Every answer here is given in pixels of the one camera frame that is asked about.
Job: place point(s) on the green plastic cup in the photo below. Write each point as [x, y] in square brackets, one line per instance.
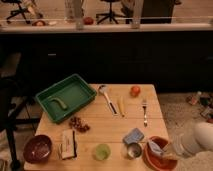
[101, 152]

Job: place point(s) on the green plastic tray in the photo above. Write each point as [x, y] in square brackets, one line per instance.
[73, 90]

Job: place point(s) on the red grape cluster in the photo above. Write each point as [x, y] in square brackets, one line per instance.
[77, 124]

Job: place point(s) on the green pickle in tray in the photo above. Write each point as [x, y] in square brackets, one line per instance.
[59, 102]

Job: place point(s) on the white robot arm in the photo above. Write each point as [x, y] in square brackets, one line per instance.
[191, 142]

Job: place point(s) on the small metal cup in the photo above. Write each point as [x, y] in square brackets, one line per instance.
[134, 150]

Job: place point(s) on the red tomato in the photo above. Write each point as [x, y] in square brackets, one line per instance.
[135, 91]

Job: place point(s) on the light blue towel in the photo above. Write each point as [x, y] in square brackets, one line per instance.
[155, 148]

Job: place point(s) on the yellow banana piece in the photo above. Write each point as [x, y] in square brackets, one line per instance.
[121, 106]

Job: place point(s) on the red object on ledge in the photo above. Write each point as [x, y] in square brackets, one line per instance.
[88, 20]

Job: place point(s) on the silver fork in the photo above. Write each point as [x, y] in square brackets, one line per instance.
[144, 106]

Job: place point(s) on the red orange bowl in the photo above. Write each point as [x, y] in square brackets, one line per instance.
[153, 161]

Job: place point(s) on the dark maroon bowl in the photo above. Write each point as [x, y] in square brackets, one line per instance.
[37, 149]

